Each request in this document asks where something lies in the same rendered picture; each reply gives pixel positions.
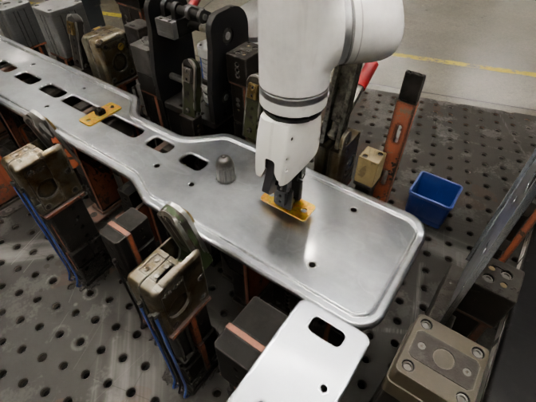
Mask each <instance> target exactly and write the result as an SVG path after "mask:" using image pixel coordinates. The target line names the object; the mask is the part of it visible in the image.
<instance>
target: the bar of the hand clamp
mask: <svg viewBox="0 0 536 402"><path fill-rule="evenodd" d="M362 65H363V63H359V64H344V65H337V66H336V67H334V71H333V78H332V82H331V86H330V90H329V98H328V102H327V107H326V111H325V119H324V123H323V127H322V131H321V139H320V143H321V144H323V143H325V142H326V141H327V140H328V139H329V137H328V136H327V132H328V130H330V129H331V127H332V123H333V120H335V121H336V122H339V128H338V131H337V138H336V141H335V145H334V148H335V149H337V150H338V149H339V143H340V139H341V136H342V134H343V133H344V132H345V131H346V130H347V127H348V124H349V118H350V114H351V111H352V107H353V102H354V98H355V95H356V91H357V85H358V81H359V78H360V75H361V69H362Z"/></svg>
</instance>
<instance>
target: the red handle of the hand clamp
mask: <svg viewBox="0 0 536 402"><path fill-rule="evenodd" d="M378 65H379V64H378V62H377V61H374V62H368V63H365V65H364V66H363V68H362V70H361V75H360V78H359V81H358V85H357V91H356V95H355V98H354V102H353V107H352V110H353V108H354V107H355V105H356V103H357V101H358V99H359V98H360V96H361V94H362V92H363V91H365V89H366V87H367V86H368V84H369V82H370V80H371V78H372V76H373V74H374V73H375V71H376V69H377V67H378ZM351 112H352V111H351ZM338 128H339V122H336V121H334V123H333V125H332V127H331V129H330V130H328V132H327V136H328V137H329V138H330V139H331V140H336V138H337V131H338Z"/></svg>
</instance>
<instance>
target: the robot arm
mask: <svg viewBox="0 0 536 402"><path fill-rule="evenodd" d="M240 7H241V8H242V9H243V10H244V11H245V13H246V16H247V20H248V34H249V41H250V42H253V43H255V44H258V82H259V102H260V105H261V106H262V107H263V112H262V114H261V116H260V120H259V123H258V133H257V140H256V153H255V171H256V175H258V176H260V177H261V176H262V175H264V174H265V173H266V175H265V179H264V183H263V186H262V192H264V193H266V194H268V195H271V194H273V193H274V202H275V203H276V204H277V205H279V206H280V207H284V208H285V209H287V210H289V211H291V210H292V208H293V201H294V197H295V200H297V201H299V200H300V199H301V198H302V185H303V181H301V179H304V177H305V169H306V165H307V163H308V162H309V161H311V159H312V158H314V156H315V155H316V153H317V150H318V146H319V141H320V134H321V113H322V109H324V108H325V106H326V104H327V100H328V97H329V81H330V75H331V72H332V70H333V68H334V67H336V66H337V65H344V64H359V63H368V62H374V61H381V60H384V59H386V58H387V57H390V56H392V55H393V54H394V53H395V52H396V51H397V49H398V47H399V45H400V43H401V41H402V37H403V34H404V7H403V1H402V0H250V1H249V2H247V3H245V4H244V5H242V6H240Z"/></svg>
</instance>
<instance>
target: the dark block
mask: <svg viewBox="0 0 536 402"><path fill-rule="evenodd" d="M226 59H227V78H228V81H229V83H231V94H232V105H233V116H234V135H235V136H237V137H239V138H242V139H244V140H246V139H247V138H246V137H245V136H243V135H242V126H243V117H244V111H245V94H246V81H247V78H248V77H249V76H250V75H251V74H255V73H258V44H255V43H253V42H250V41H246V42H244V43H242V44H241V45H239V46H237V47H236V48H234V49H232V50H231V51H229V52H227V53H226Z"/></svg>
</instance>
